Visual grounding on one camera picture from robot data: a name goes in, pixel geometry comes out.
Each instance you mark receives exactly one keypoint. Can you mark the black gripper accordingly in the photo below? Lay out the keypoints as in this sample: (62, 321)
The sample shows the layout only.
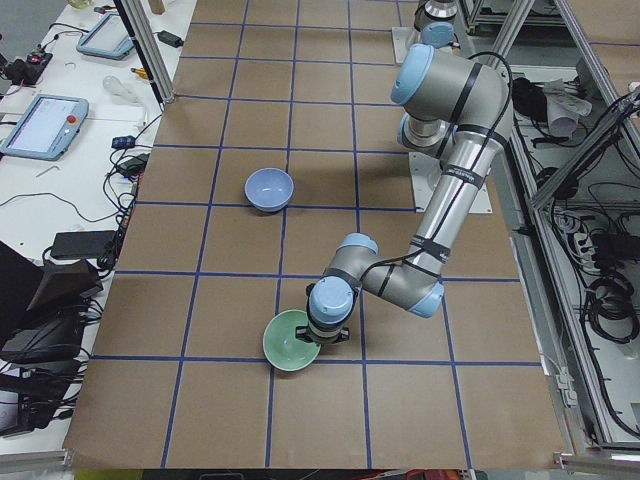
(322, 342)

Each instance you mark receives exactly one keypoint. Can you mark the green ceramic bowl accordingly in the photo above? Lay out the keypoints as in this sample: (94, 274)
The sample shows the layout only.
(282, 348)

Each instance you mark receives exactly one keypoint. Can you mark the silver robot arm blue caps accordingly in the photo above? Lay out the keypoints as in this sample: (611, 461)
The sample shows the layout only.
(441, 93)

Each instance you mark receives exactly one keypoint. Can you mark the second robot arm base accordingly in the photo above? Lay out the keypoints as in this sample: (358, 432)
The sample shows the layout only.
(433, 23)

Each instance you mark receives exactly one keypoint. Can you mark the blue ceramic bowl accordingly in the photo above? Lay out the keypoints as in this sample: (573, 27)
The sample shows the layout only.
(269, 189)

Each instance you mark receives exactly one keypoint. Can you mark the black power adapter brick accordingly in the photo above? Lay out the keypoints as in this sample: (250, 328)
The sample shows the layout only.
(81, 244)

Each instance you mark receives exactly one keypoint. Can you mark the white power strip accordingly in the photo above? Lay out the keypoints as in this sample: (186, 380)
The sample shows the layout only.
(579, 242)

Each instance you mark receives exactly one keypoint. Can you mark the small blue usb device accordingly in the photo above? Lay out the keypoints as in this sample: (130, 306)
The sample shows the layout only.
(123, 142)

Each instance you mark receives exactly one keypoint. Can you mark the black monitor stand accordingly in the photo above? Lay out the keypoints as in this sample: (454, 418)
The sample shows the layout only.
(44, 312)

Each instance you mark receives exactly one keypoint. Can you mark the black cloth bundle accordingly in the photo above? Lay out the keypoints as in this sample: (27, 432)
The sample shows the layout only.
(529, 100)

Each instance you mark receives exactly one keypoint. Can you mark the silver hex key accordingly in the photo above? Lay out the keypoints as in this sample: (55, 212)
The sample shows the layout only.
(50, 169)

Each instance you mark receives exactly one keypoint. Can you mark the crumpled white paper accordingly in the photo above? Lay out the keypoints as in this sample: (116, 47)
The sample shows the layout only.
(564, 110)

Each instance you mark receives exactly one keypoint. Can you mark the clear plastic bottle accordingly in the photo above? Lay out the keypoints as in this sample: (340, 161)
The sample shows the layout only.
(116, 88)

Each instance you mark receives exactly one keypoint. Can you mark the small black power adapter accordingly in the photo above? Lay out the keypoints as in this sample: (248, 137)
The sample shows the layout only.
(170, 39)

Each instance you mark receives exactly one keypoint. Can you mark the near blue teach pendant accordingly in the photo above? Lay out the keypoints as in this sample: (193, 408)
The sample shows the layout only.
(47, 128)

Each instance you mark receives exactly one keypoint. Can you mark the blue teach pendant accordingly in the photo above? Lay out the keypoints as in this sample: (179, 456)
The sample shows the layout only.
(47, 128)
(108, 39)

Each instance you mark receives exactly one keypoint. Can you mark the far blue teach pendant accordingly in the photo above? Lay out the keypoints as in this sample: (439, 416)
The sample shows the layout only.
(108, 39)

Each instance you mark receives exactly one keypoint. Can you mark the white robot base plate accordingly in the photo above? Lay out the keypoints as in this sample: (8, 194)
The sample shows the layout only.
(425, 171)

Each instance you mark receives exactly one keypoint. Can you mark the aluminium frame post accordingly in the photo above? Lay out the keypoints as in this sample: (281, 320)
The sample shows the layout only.
(139, 30)

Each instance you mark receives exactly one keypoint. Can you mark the aluminium diagonal frame strut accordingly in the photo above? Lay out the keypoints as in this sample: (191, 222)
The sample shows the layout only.
(612, 125)

